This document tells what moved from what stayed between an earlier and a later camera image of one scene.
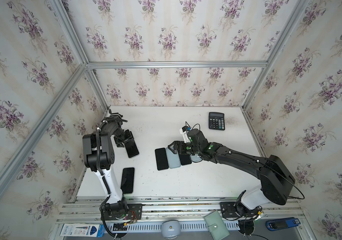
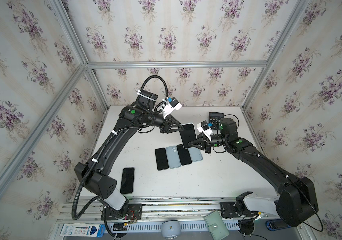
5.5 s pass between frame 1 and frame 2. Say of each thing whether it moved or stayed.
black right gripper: moved
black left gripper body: moved
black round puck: stayed
